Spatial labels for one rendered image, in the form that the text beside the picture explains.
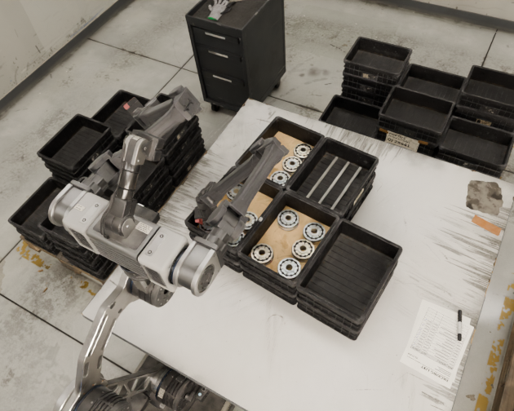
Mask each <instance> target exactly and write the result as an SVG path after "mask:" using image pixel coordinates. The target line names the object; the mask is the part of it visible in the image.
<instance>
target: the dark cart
mask: <svg viewBox="0 0 514 411"><path fill-rule="evenodd" d="M210 4H212V6H214V4H215V1H213V0H200V1H199V2H198V3H197V4H196V5H195V6H194V7H193V8H192V9H191V10H190V11H189V12H188V13H187V14H186V15H185V19H186V22H187V26H188V32H189V36H190V40H191V44H192V48H193V55H194V59H195V63H196V66H197V73H198V77H199V81H200V85H201V89H202V95H203V99H204V101H206V102H208V103H210V104H211V109H212V110H213V111H216V112H217V111H218V110H219V107H223V108H227V109H230V110H233V111H235V112H238V111H239V109H240V108H241V107H242V105H243V104H244V103H245V102H246V101H247V100H248V98H250V99H254V100H257V101H259V102H262V103H263V102H264V100H265V99H266V98H267V96H268V95H269V93H270V92H271V91H272V89H273V88H278V87H279V85H280V81H281V77H282V76H283V75H284V73H285V72H286V40H285V10H284V0H241V1H238V2H236V3H234V4H233V5H232V6H231V8H232V10H231V11H229V12H227V13H224V14H222V16H221V17H220V18H219V19H218V20H211V19H208V16H209V15H210V9H209V5H210Z"/></svg>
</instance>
